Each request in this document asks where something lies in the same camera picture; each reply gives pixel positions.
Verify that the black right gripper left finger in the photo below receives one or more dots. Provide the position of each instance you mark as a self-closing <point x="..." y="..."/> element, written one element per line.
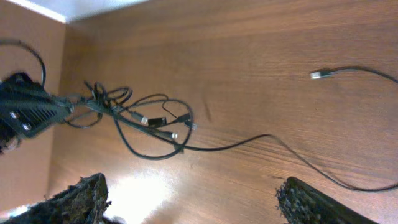
<point x="82" y="203"/>

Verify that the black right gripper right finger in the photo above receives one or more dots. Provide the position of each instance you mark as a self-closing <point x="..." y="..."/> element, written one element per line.
<point x="301" y="203"/>

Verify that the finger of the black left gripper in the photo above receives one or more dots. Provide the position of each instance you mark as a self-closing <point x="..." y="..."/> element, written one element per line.
<point x="27" y="109"/>

